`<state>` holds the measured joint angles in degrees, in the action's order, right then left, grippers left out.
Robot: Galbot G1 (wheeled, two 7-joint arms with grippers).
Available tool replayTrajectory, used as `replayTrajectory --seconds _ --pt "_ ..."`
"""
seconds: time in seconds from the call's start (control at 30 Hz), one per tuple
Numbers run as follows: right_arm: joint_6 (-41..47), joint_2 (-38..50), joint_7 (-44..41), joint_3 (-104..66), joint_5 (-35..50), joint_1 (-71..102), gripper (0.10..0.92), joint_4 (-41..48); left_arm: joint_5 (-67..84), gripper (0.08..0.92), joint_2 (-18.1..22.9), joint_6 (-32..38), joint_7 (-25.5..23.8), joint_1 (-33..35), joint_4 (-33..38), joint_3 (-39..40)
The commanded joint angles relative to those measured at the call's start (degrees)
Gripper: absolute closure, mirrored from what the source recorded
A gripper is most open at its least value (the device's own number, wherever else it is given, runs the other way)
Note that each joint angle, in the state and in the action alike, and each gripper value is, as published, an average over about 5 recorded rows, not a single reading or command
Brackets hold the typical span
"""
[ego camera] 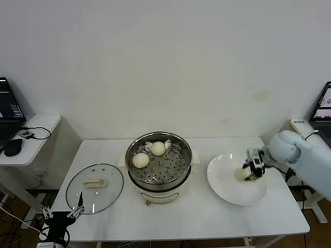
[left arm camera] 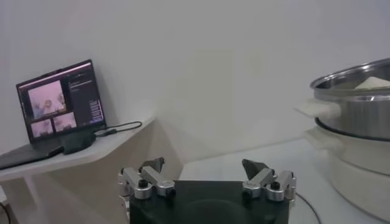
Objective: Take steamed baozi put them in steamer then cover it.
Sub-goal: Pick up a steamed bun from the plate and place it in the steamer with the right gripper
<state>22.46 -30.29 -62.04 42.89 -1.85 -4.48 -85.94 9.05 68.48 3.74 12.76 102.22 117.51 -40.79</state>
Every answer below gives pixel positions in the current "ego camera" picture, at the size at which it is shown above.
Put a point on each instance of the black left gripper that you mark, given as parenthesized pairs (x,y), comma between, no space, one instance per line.
(60,219)

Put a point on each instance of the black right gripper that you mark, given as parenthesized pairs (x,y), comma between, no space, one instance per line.
(256,157)

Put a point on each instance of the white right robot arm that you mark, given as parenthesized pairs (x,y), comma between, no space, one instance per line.
(310,160)

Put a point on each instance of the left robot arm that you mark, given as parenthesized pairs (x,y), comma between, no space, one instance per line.
(57,236)

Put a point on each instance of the perforated steel steamer basket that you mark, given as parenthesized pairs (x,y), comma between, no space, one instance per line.
(165,175)

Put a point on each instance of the white round plate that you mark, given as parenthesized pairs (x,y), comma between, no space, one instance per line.
(225,191)

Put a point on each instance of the white side desk holding mouse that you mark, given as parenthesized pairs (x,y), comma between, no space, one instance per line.
(26,155)

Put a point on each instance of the black computer mouse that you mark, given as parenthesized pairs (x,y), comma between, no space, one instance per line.
(12,147)

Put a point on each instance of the white side desk without mouse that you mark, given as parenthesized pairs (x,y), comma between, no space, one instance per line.
(319,214)

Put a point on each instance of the small black hub box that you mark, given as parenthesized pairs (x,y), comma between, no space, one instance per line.
(26,133)

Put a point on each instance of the cream electric cooker pot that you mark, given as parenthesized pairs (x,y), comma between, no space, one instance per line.
(160,195)

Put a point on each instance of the grey laptop with image windows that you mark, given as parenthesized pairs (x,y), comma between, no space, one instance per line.
(323,103)

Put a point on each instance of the black laptop with code screen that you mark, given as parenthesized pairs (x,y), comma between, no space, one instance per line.
(7,103)

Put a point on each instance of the white wall outlet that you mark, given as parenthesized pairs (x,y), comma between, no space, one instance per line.
(41,173)

